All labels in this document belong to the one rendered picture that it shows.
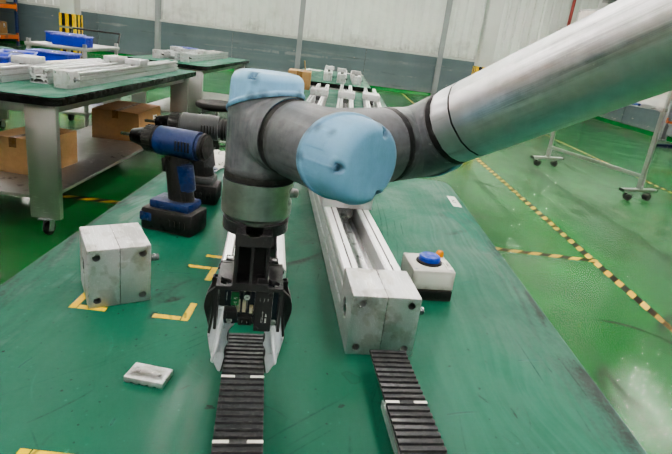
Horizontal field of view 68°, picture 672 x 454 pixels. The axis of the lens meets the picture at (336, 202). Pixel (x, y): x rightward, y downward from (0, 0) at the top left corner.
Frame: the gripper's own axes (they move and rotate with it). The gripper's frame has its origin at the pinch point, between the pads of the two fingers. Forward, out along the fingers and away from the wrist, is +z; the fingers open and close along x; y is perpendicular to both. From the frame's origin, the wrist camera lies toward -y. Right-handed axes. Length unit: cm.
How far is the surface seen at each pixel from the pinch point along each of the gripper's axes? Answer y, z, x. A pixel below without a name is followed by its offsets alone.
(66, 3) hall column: -1063, -43, -409
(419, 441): 13.4, -0.2, 19.1
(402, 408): 8.5, -0.1, 18.5
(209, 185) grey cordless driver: -68, -1, -12
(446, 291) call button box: -23.9, 1.3, 35.1
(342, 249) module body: -24.9, -5.1, 15.1
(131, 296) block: -18.0, 2.4, -18.1
